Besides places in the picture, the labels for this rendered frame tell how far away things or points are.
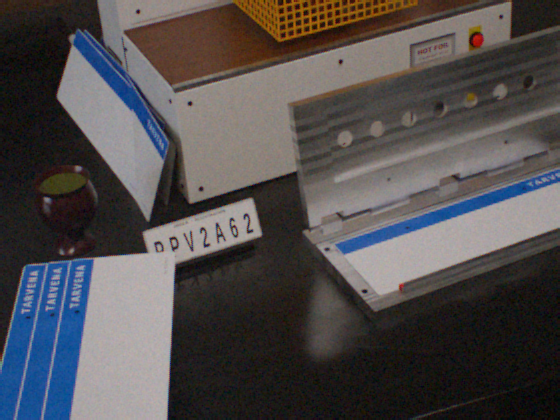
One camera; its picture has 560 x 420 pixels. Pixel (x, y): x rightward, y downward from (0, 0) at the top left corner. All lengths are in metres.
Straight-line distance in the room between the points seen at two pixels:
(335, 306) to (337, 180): 0.18
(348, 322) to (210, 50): 0.47
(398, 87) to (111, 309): 0.50
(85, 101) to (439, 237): 0.68
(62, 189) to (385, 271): 0.45
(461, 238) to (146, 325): 0.47
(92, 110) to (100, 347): 0.68
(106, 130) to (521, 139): 0.65
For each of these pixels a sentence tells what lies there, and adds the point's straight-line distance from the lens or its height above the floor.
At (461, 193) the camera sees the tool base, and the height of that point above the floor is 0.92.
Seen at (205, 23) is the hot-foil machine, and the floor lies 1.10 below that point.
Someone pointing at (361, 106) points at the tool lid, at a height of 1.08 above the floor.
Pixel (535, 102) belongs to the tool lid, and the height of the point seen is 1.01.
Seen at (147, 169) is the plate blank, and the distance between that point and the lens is 1.67.
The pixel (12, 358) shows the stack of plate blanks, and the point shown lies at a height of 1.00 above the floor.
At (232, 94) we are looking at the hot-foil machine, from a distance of 1.61.
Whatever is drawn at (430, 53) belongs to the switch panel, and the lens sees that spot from 1.74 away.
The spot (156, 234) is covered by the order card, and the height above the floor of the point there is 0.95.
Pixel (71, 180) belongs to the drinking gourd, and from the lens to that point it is 1.59.
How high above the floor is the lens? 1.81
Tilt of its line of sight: 34 degrees down
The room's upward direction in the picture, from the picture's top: 5 degrees counter-clockwise
